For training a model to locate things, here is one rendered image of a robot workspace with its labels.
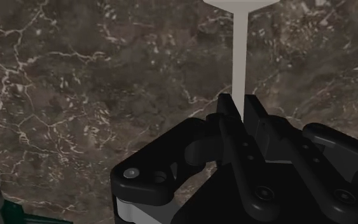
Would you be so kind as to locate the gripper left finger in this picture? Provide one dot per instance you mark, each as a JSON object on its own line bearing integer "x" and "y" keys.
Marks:
{"x": 154, "y": 167}

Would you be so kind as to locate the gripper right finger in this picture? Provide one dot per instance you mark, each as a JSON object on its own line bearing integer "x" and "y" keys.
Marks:
{"x": 302, "y": 161}

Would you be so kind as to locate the white flat-headed spatula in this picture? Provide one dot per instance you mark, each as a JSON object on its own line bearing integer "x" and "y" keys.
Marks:
{"x": 240, "y": 56}

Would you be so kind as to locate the dark green box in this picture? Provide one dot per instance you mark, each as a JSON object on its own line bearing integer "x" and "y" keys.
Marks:
{"x": 14, "y": 214}

